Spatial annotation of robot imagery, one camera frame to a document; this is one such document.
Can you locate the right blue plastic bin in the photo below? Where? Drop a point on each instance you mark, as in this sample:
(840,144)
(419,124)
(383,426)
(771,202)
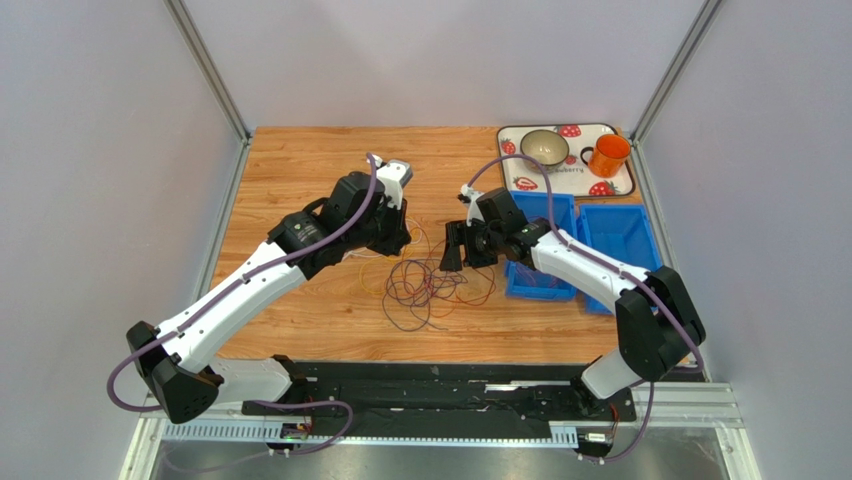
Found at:
(622,232)

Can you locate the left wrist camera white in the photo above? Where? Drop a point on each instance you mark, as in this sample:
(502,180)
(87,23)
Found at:
(394,176)

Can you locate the blue plastic bin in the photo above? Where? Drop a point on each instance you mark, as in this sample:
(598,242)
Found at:
(525,283)
(622,232)

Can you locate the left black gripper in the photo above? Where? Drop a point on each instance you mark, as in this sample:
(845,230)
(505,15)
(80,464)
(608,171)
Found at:
(400,235)

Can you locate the left blue plastic bin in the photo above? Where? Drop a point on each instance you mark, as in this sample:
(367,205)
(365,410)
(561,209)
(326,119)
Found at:
(525,283)

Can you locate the orange mug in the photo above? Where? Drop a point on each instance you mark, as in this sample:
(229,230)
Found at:
(607,156)

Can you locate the aluminium frame post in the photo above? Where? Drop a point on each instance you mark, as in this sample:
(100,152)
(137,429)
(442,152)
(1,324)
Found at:
(194,40)
(684,53)

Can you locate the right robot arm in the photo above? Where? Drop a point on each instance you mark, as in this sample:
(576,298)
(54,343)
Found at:
(657,323)

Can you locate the ceramic bowl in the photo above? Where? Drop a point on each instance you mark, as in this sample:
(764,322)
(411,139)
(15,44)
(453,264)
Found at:
(547,147)

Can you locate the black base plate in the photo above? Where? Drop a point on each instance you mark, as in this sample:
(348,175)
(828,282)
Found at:
(452,399)

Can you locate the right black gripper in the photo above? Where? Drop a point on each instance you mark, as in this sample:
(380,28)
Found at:
(468,241)

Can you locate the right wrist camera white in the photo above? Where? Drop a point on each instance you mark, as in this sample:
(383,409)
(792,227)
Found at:
(469,197)

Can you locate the slotted cable duct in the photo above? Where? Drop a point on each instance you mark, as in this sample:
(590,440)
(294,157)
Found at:
(275,431)

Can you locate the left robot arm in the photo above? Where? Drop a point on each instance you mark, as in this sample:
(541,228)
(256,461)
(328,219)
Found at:
(178,359)

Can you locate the strawberry print tray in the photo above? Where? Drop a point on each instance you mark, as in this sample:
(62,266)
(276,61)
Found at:
(571,175)

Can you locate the left aluminium frame post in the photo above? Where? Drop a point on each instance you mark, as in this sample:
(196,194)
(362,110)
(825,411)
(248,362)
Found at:
(194,40)

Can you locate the right aluminium frame post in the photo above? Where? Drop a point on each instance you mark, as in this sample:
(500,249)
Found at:
(684,53)

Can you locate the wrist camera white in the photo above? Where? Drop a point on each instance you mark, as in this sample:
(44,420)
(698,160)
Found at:
(394,176)
(469,197)

